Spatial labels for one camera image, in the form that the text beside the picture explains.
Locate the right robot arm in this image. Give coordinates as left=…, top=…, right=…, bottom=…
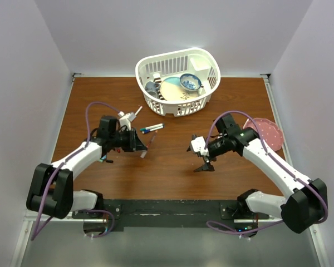
left=187, top=111, right=328, bottom=234

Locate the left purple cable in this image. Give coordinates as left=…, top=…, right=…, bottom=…
left=30, top=101, right=122, bottom=241

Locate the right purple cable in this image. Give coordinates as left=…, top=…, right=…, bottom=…
left=204, top=110, right=330, bottom=233

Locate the striped cup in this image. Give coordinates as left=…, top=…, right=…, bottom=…
left=153, top=73, right=165, bottom=100

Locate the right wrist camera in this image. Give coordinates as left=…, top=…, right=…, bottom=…
left=192, top=136, right=209, bottom=156

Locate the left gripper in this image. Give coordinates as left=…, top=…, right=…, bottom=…
left=109, top=127, right=147, bottom=152

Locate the aluminium frame rail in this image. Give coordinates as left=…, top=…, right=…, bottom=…
left=9, top=217, right=33, bottom=267

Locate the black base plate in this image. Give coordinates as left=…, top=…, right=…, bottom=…
left=71, top=199, right=270, bottom=233

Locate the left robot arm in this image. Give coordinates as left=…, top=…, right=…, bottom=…
left=26, top=113, right=147, bottom=219

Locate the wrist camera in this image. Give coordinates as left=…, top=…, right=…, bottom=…
left=118, top=111, right=136, bottom=130
left=192, top=136, right=209, bottom=156

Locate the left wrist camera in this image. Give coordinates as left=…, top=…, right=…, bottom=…
left=118, top=111, right=136, bottom=130

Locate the purple cable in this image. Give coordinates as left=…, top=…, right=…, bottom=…
left=30, top=101, right=122, bottom=241
left=204, top=110, right=330, bottom=233

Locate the blue marker pen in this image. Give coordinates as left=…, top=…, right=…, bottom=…
left=142, top=125, right=164, bottom=134

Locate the green marker pen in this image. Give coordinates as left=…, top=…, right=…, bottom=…
left=140, top=123, right=164, bottom=132

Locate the grey mug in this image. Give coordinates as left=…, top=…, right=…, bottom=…
left=145, top=81, right=161, bottom=98

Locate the thin red pen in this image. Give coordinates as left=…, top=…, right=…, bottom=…
left=140, top=131, right=158, bottom=159

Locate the red marker pen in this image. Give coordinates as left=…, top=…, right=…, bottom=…
left=135, top=106, right=143, bottom=115

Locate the white plastic basket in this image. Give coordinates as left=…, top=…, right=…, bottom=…
left=135, top=48, right=221, bottom=117

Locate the cream and blue plate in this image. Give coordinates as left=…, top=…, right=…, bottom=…
left=160, top=77, right=198, bottom=102

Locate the blue patterned bowl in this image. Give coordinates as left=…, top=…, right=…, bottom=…
left=179, top=73, right=202, bottom=92

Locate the pink dotted plate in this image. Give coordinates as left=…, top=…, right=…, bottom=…
left=254, top=118, right=284, bottom=152

